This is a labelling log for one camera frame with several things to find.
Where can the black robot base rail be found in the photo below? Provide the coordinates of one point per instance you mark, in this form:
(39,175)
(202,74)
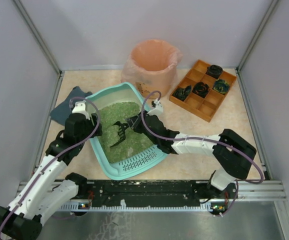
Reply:
(110,200)

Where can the orange bin with plastic liner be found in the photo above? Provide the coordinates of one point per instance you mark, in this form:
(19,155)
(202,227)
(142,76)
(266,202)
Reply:
(152,66)

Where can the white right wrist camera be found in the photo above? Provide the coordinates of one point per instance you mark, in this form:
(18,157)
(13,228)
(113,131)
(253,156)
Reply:
(157,108)

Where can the black slotted litter scoop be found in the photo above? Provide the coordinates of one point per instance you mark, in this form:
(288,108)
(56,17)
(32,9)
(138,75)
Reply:
(122,127)

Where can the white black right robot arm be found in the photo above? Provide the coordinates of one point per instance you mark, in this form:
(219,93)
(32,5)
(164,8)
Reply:
(234,154)

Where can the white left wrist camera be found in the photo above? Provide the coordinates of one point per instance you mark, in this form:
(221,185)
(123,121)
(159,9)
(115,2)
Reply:
(80,107)

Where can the teal plastic litter box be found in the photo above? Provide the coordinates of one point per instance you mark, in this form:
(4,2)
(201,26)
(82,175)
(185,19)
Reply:
(136,164)

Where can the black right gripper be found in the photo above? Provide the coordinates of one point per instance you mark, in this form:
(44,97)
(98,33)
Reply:
(136,121)

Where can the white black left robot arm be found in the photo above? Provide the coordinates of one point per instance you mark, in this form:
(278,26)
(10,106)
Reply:
(25,216)

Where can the blue yellow rolled sock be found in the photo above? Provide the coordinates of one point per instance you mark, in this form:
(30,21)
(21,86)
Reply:
(221,86)

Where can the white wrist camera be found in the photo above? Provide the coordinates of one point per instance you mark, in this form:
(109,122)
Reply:
(80,107)
(157,108)

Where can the folded dark grey cloth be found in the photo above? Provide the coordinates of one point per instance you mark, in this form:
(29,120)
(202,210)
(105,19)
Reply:
(61,112)

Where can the orange wooden compartment tray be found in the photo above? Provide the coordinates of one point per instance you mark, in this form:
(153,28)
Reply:
(204,108)

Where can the dark green rolled sock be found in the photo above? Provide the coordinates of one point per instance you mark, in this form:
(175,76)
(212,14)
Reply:
(181,93)

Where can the black orange rolled sock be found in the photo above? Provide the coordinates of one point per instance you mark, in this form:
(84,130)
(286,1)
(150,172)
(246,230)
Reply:
(201,89)

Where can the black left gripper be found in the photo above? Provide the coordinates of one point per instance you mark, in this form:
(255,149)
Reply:
(94,124)

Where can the green cat litter pellets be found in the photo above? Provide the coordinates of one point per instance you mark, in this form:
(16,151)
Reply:
(134,143)

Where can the aluminium frame rail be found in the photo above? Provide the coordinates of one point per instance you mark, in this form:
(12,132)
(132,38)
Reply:
(268,190)

